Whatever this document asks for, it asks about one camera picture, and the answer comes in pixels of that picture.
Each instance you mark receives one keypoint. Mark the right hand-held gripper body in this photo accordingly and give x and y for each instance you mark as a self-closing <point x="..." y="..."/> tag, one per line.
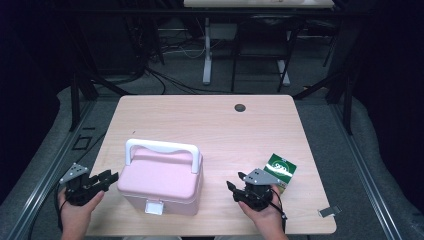
<point x="258" y="196"/>

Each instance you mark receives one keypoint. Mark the green cardboard box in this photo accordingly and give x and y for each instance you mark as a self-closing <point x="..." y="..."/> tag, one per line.
<point x="283" y="166"/>

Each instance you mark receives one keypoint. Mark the black metal chair frame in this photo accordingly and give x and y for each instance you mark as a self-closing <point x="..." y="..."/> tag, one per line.
<point x="235" y="66"/>

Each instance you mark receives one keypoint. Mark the black metal stand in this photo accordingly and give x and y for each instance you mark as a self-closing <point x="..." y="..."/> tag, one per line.
<point x="75" y="106"/>
<point x="348" y="110"/>

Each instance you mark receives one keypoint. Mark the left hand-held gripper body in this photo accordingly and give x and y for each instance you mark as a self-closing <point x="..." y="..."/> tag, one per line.
<point x="80" y="191"/>

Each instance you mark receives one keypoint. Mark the aluminium floor rail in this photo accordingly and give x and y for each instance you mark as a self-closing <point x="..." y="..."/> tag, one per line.
<point x="61" y="156"/>
<point x="363" y="166"/>

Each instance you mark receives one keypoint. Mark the person's right hand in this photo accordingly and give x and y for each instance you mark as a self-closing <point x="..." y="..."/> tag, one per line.
<point x="268" y="218"/>

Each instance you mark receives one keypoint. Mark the person's left hand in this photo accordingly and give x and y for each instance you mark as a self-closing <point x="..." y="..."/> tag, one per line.
<point x="76" y="216"/>

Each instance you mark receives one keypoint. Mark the grey metal table clip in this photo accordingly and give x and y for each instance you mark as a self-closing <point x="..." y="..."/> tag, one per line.
<point x="329" y="211"/>

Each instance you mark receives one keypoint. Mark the white background desk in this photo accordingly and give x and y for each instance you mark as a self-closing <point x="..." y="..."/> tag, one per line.
<point x="207" y="66"/>

